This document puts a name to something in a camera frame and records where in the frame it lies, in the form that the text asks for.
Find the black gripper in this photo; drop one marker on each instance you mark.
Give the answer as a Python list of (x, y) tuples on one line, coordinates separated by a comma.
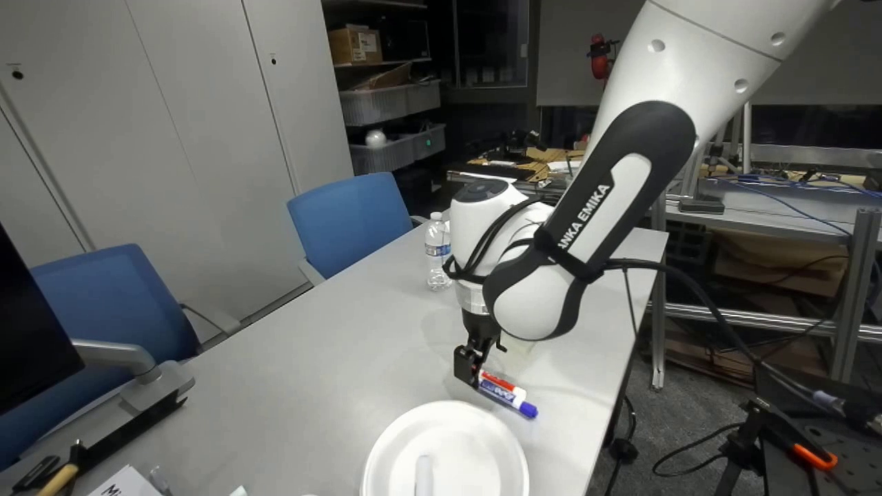
[(480, 338)]

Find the clear water bottle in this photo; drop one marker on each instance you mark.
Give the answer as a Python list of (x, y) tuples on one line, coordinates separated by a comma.
[(438, 251)]

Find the near blue chair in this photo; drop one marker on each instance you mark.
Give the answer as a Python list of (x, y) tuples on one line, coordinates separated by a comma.
[(103, 297)]

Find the blue capped labelled marker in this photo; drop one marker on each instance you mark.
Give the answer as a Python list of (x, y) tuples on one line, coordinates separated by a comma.
[(505, 396)]

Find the black monitor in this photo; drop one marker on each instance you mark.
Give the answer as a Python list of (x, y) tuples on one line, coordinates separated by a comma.
[(34, 349)]

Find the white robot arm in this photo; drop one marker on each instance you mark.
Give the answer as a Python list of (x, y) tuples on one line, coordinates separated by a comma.
[(686, 67)]

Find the grey shelf bins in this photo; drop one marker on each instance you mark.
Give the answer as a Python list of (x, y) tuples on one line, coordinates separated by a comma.
[(398, 124)]

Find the orange handled tool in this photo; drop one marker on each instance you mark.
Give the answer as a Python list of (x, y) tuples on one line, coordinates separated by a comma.
[(781, 430)]

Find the blue chair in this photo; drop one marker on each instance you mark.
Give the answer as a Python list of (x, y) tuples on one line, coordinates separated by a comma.
[(103, 297), (347, 221)]

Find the white round plate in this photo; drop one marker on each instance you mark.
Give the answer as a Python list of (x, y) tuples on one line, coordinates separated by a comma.
[(472, 454)]

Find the white cabinet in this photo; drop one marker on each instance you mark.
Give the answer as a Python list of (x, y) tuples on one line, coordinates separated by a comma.
[(175, 124)]

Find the far blue chair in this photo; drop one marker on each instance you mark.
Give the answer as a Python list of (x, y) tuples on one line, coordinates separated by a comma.
[(347, 221)]

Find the wooden handled hammer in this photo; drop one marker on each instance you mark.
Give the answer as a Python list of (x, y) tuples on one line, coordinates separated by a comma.
[(55, 474)]

